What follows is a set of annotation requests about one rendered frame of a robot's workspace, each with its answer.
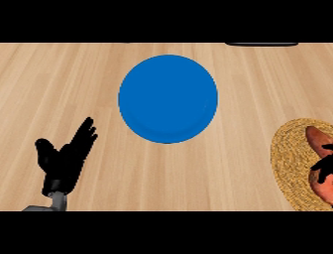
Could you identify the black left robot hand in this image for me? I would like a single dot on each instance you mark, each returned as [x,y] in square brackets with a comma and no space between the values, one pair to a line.
[65,158]

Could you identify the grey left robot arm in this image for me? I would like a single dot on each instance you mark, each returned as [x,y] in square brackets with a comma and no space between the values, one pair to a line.
[58,201]

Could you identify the woven straw placemat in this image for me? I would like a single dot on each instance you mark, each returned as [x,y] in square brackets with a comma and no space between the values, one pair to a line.
[291,158]

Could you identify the blue plate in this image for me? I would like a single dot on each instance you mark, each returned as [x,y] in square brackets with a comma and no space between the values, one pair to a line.
[169,99]

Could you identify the dark flat appliance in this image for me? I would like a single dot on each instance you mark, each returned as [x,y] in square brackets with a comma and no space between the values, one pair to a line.
[262,44]

